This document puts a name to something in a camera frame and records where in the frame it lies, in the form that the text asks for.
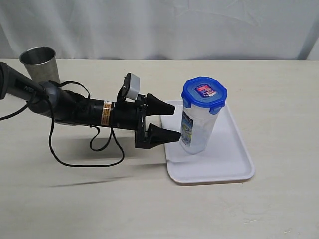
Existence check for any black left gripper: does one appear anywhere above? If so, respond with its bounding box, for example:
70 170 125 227
135 93 180 149

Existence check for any clear plastic container with label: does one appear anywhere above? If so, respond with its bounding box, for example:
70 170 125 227
180 101 222 154

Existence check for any blue plastic lid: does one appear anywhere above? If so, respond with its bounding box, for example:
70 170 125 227
181 76 227 115

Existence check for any stainless steel cup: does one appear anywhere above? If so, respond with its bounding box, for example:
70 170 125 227
19 46 60 83

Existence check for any white rectangular plastic tray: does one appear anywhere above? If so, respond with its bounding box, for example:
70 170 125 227
164 106 255 185

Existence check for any white backdrop curtain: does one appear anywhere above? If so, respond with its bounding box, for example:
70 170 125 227
0 0 319 60

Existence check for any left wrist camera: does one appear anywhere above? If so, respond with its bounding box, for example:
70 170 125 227
117 73 140 101

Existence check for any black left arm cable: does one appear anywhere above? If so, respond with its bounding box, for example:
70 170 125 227
0 81 125 168

